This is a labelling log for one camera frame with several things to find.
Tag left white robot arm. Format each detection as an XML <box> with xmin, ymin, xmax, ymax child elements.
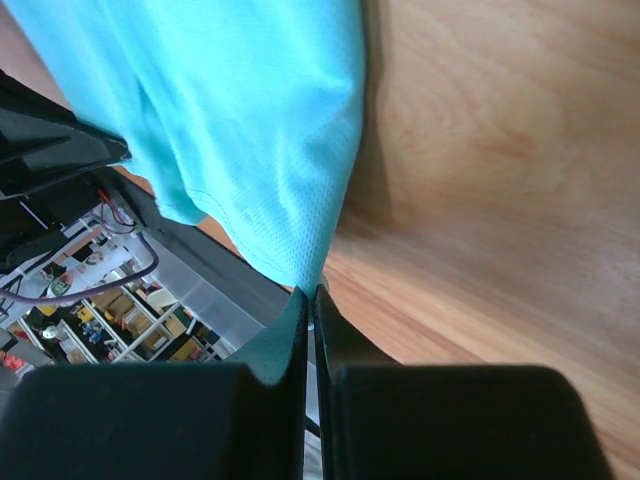
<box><xmin>1</xmin><ymin>73</ymin><xmax>131</xmax><ymax>274</ymax></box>

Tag aluminium front rail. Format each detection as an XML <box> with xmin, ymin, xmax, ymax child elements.
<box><xmin>154</xmin><ymin>245</ymin><xmax>274</xmax><ymax>353</ymax></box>

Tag teal t shirt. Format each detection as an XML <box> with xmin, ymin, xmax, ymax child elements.
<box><xmin>7</xmin><ymin>1</ymin><xmax>366</xmax><ymax>293</ymax></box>

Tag background storage shelves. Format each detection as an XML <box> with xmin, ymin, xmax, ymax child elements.
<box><xmin>1</xmin><ymin>206</ymin><xmax>230</xmax><ymax>377</ymax></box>

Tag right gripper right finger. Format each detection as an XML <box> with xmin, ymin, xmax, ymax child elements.
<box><xmin>312</xmin><ymin>287</ymin><xmax>613</xmax><ymax>479</ymax></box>

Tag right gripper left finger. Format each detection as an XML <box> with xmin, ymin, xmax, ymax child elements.
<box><xmin>1</xmin><ymin>291</ymin><xmax>308</xmax><ymax>479</ymax></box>

